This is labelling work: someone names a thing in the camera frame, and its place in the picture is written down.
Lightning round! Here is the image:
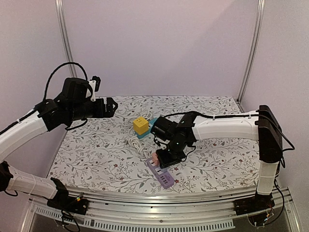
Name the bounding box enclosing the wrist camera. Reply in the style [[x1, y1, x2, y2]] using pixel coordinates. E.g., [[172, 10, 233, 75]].
[[150, 116, 177, 146], [86, 76, 101, 102]]

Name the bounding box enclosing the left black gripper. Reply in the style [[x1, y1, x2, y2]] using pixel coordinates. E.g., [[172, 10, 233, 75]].
[[69, 97, 118, 122]]

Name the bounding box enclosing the pink plug adapter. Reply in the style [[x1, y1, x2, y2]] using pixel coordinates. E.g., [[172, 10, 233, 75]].
[[152, 152, 159, 166]]

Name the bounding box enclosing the purple power strip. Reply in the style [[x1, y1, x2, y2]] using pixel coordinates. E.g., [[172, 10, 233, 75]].
[[146, 158, 174, 189]]

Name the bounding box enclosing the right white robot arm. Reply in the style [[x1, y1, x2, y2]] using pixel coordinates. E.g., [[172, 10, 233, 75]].
[[150, 105, 295, 212]]

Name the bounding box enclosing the left aluminium post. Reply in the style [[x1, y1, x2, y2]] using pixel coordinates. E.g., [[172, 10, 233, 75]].
[[54, 0, 84, 102]]

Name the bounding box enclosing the purple strip white cord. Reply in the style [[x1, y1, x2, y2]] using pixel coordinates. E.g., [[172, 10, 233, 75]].
[[126, 135, 153, 159]]

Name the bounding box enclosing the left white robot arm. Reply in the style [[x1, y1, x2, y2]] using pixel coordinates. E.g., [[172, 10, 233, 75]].
[[0, 74, 118, 210]]

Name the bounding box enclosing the floral tablecloth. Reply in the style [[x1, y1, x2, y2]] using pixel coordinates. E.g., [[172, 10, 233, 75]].
[[48, 95, 273, 194]]

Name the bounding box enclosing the yellow cube socket adapter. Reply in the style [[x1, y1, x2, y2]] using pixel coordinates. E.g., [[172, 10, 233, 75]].
[[132, 116, 149, 135]]

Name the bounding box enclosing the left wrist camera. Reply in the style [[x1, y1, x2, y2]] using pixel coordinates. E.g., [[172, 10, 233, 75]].
[[86, 76, 101, 102]]

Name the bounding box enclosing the aluminium post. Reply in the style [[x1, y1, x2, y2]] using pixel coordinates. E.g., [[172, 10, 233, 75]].
[[237, 0, 266, 104], [54, 0, 84, 102]]

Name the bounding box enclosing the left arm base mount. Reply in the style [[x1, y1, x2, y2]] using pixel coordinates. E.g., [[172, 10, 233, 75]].
[[47, 194, 89, 215]]

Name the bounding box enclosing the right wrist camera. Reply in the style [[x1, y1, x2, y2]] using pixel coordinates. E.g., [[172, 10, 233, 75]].
[[150, 116, 177, 146]]

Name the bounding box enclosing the aluminium front rail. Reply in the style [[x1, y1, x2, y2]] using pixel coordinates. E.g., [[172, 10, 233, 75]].
[[23, 186, 302, 232]]

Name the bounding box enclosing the teal power strip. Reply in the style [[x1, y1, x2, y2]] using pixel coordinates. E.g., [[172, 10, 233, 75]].
[[137, 117, 157, 140]]

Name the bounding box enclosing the right aluminium post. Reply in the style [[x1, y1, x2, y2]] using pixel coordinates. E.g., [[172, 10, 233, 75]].
[[237, 0, 266, 104]]

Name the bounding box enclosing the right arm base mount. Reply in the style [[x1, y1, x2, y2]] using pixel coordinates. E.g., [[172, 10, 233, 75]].
[[233, 193, 275, 216]]

